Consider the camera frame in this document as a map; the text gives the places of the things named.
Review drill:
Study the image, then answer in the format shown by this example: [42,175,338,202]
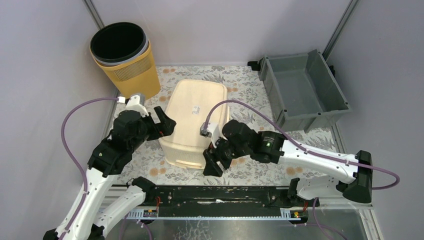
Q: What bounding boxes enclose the small circuit board left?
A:
[142,209,158,218]

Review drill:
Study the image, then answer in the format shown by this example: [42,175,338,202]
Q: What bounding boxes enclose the grey plastic storage bin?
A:
[258,49,352,133]

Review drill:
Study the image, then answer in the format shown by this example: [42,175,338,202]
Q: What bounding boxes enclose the small circuit board right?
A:
[290,211,302,219]

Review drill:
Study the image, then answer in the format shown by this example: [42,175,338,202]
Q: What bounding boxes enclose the floral patterned table mat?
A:
[117,66,338,186]

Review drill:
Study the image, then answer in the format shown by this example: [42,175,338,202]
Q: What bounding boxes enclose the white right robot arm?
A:
[199,120,373,207]

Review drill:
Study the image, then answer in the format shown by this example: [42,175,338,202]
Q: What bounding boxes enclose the white slotted cable duct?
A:
[127,205,309,224]

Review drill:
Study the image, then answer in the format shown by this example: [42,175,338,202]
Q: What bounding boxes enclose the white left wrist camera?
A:
[117,93,149,117]

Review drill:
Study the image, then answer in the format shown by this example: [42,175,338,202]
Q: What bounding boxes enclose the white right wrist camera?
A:
[199,122,221,148]

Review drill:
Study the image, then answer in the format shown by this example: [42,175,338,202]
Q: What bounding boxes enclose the small circuit board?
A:
[142,209,158,218]
[290,211,302,219]

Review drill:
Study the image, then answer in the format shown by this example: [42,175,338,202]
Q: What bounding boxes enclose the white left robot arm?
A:
[43,106,177,240]

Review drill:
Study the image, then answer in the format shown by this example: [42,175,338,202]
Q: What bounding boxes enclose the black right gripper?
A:
[203,132,251,177]

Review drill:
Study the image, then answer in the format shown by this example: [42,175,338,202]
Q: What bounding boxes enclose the yellow bin with black liner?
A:
[89,22,161,99]

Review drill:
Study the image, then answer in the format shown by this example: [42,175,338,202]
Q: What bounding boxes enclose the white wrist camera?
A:
[117,93,149,117]
[199,122,221,148]

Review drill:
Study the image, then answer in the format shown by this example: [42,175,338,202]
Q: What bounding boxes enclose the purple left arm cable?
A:
[56,96,122,240]

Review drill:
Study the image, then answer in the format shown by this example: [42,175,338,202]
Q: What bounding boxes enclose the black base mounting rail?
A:
[139,185,314,212]

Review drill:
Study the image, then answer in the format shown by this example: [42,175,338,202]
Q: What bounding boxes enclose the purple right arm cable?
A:
[202,99,401,240]

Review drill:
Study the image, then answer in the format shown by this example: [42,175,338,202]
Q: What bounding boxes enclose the cream perforated plastic basket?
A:
[159,79,228,170]

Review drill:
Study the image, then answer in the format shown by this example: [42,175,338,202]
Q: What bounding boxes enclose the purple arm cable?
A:
[202,99,401,240]
[56,96,122,240]

